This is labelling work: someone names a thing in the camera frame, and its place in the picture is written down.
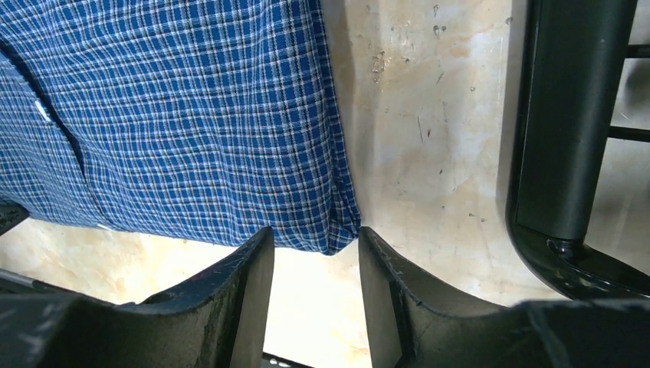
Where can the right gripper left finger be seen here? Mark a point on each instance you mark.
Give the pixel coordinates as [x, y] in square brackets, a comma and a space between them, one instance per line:
[215, 318]

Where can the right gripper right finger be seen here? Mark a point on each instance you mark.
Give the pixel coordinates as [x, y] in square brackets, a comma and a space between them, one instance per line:
[414, 319]

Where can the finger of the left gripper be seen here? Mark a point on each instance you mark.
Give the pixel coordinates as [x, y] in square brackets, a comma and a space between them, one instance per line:
[10, 216]

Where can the blue checkered long sleeve shirt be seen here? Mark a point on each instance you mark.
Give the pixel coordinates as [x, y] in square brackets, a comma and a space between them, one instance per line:
[202, 120]

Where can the black poker chip case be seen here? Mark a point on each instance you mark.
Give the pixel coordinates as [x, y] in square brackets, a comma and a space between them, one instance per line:
[564, 65]

